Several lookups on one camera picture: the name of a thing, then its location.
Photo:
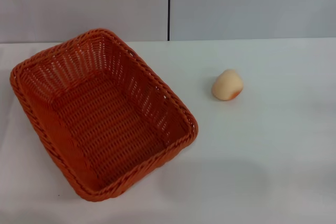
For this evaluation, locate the pale toy peach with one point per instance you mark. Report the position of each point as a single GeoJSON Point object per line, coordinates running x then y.
{"type": "Point", "coordinates": [226, 85]}

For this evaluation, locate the orange woven plastic basket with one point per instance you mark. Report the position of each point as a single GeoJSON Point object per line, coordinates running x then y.
{"type": "Point", "coordinates": [110, 129]}

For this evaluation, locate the dark vertical wall strip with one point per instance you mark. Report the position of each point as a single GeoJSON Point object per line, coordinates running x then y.
{"type": "Point", "coordinates": [168, 6]}

